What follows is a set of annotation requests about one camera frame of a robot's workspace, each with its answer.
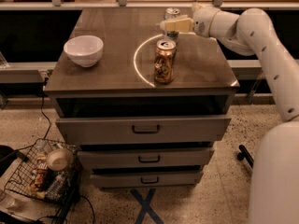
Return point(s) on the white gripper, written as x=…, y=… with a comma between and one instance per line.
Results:
x=201, y=22

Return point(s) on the clear plastic bottle in basket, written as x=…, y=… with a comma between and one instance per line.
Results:
x=55, y=189

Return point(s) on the top grey drawer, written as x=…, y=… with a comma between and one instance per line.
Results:
x=142, y=130

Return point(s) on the white bowl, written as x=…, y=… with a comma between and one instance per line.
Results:
x=84, y=50

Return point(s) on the bottom grey drawer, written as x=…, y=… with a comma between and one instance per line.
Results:
x=146, y=179

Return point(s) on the grey drawer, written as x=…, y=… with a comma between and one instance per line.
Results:
x=191, y=156
x=142, y=130
x=146, y=179

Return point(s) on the white cup in basket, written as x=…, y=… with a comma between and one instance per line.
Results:
x=59, y=159

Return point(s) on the brown gold soda can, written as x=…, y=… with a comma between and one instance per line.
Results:
x=165, y=53

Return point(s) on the black wire basket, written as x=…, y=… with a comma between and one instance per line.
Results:
x=33, y=177

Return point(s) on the middle grey drawer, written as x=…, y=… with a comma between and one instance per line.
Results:
x=191, y=156

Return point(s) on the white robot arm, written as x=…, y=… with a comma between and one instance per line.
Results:
x=274, y=188

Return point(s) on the blue tape cross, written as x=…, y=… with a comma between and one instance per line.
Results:
x=146, y=208

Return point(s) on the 7up soda can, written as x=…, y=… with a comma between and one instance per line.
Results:
x=169, y=14

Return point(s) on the grey drawer cabinet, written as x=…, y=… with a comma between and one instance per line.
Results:
x=122, y=83

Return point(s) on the black chair base leg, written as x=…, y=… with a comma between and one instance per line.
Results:
x=243, y=154

